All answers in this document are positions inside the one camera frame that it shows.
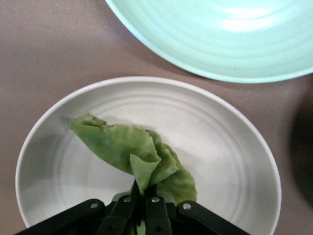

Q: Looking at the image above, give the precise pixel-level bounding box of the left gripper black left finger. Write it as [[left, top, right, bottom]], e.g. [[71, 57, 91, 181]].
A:
[[14, 180, 144, 235]]

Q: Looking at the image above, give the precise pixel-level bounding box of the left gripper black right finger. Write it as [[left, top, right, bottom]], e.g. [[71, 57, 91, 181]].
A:
[[144, 183, 254, 235]]

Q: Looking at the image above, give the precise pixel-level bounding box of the light green plate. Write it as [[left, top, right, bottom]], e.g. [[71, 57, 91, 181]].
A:
[[105, 0, 313, 84]]

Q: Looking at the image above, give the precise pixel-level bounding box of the green lettuce leaf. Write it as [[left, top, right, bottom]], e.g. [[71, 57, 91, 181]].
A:
[[70, 112, 198, 235]]

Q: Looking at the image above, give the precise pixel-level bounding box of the beige plate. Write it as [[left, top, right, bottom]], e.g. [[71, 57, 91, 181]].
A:
[[15, 76, 282, 235]]

